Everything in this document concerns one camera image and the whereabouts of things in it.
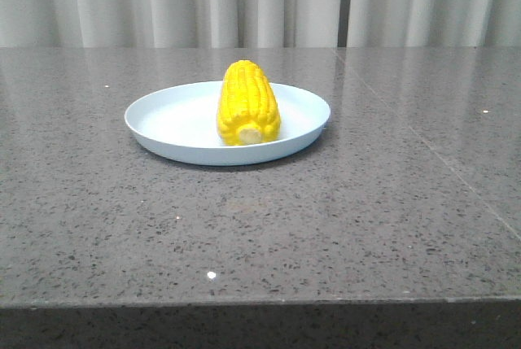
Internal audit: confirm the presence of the yellow corn cob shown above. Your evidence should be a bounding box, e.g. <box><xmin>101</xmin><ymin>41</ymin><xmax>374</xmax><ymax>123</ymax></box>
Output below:
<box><xmin>217</xmin><ymin>60</ymin><xmax>281</xmax><ymax>146</ymax></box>

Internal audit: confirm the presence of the light blue round plate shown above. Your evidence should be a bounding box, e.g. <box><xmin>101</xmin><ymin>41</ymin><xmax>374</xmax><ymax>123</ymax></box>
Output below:
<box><xmin>125</xmin><ymin>81</ymin><xmax>331</xmax><ymax>166</ymax></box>

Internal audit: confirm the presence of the white pleated curtain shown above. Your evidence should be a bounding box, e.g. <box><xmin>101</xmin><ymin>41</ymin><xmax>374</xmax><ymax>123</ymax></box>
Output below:
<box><xmin>1</xmin><ymin>0</ymin><xmax>520</xmax><ymax>48</ymax></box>

